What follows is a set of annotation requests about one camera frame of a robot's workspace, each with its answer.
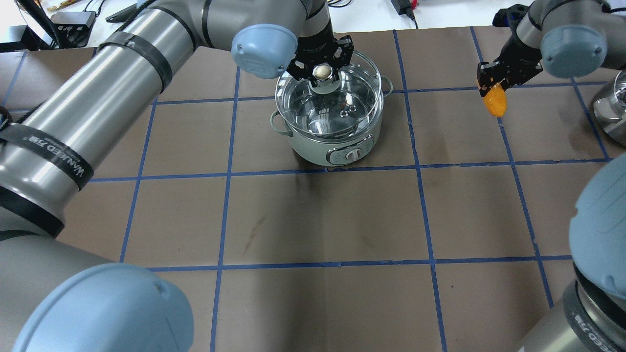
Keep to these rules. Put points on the yellow corn cob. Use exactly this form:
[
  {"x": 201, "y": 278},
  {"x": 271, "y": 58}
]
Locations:
[{"x": 495, "y": 100}]

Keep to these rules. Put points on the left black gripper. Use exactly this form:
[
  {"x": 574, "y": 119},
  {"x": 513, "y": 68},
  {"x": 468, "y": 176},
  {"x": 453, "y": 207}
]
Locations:
[{"x": 317, "y": 40}]

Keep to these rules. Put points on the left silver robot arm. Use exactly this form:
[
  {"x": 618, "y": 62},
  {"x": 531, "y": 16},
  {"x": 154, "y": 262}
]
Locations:
[{"x": 58, "y": 298}]

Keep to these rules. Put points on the pale green electric pot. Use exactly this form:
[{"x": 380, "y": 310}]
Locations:
[{"x": 329, "y": 153}]

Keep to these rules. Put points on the brown paper table cover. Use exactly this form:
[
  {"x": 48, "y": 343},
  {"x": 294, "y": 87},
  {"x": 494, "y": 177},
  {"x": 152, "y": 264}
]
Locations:
[{"x": 421, "y": 246}]

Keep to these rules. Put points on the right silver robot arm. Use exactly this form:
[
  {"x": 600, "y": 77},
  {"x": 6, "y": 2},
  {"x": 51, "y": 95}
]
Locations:
[{"x": 556, "y": 59}]

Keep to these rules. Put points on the glass pot lid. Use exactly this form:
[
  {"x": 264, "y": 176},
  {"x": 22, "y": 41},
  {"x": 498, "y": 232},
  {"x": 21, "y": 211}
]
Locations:
[{"x": 345, "y": 109}]

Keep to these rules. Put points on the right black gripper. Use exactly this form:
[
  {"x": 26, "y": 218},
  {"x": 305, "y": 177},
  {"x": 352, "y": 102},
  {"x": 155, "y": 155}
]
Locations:
[{"x": 514, "y": 54}]

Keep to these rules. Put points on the black power adapter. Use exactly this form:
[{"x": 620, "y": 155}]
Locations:
[{"x": 406, "y": 8}]

